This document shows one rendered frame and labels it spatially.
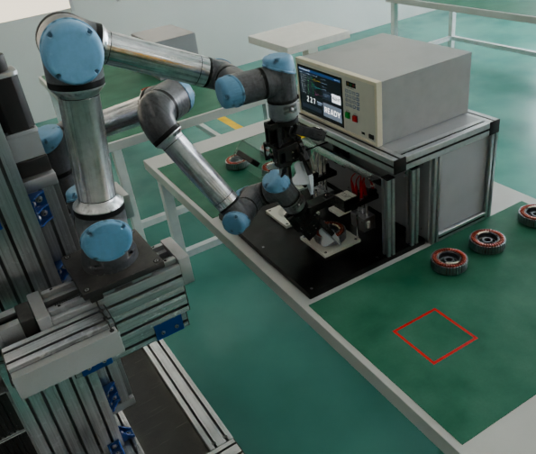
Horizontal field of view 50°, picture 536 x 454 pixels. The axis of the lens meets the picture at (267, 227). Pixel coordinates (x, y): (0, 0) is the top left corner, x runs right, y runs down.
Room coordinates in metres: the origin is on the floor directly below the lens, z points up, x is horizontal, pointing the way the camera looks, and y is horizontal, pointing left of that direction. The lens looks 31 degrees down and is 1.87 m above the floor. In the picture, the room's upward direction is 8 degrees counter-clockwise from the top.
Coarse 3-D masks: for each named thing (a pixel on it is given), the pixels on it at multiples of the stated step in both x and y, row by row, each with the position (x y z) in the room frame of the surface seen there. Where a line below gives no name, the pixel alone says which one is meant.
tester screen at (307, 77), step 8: (304, 72) 1.95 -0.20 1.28; (312, 72) 1.91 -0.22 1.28; (304, 80) 1.95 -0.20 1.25; (312, 80) 1.91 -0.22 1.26; (320, 80) 1.87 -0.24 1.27; (328, 80) 1.82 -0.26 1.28; (336, 80) 1.78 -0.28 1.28; (304, 88) 1.96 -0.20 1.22; (312, 88) 1.92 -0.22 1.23; (320, 88) 1.87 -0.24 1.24; (328, 88) 1.83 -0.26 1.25; (336, 88) 1.79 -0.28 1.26; (304, 96) 1.96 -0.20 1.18; (312, 96) 1.92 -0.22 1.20; (320, 96) 1.87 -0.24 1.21; (312, 104) 1.92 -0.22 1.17; (320, 104) 1.88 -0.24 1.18; (336, 104) 1.79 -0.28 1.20
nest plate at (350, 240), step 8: (304, 240) 1.66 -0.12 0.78; (312, 240) 1.65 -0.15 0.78; (344, 240) 1.62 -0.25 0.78; (352, 240) 1.61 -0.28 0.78; (312, 248) 1.61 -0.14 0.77; (320, 248) 1.59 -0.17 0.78; (328, 248) 1.59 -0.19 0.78; (336, 248) 1.58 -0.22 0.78; (344, 248) 1.58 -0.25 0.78; (328, 256) 1.55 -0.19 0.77
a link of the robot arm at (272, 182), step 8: (264, 176) 1.58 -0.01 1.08; (272, 176) 1.56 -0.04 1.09; (264, 184) 1.55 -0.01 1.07; (272, 184) 1.53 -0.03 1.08; (280, 184) 1.53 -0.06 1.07; (288, 184) 1.55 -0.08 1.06; (264, 192) 1.56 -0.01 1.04; (272, 192) 1.53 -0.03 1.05; (280, 192) 1.53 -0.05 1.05; (288, 192) 1.54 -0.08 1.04; (296, 192) 1.56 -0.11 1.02; (272, 200) 1.55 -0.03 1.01; (280, 200) 1.54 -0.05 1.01; (288, 200) 1.54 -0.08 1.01; (296, 200) 1.55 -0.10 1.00
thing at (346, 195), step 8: (344, 192) 1.70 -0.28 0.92; (352, 192) 1.70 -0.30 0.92; (368, 192) 1.72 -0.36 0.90; (336, 200) 1.68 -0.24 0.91; (344, 200) 1.65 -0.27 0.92; (352, 200) 1.65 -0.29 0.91; (360, 200) 1.67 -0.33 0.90; (368, 200) 1.68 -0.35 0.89; (336, 208) 1.67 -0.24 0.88; (344, 208) 1.64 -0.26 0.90; (352, 208) 1.65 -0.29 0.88
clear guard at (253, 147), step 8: (256, 136) 1.95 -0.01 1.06; (264, 136) 1.94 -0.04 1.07; (240, 144) 1.93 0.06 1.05; (248, 144) 1.89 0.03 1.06; (256, 144) 1.88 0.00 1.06; (304, 144) 1.82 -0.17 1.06; (312, 144) 1.81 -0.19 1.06; (320, 144) 1.80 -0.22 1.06; (248, 152) 1.86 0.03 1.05; (256, 152) 1.83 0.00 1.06; (240, 160) 1.87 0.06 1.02; (264, 160) 1.77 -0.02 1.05; (272, 160) 1.74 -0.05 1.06; (248, 168) 1.80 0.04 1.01; (256, 168) 1.77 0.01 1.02; (264, 168) 1.74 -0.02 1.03; (256, 176) 1.74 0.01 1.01
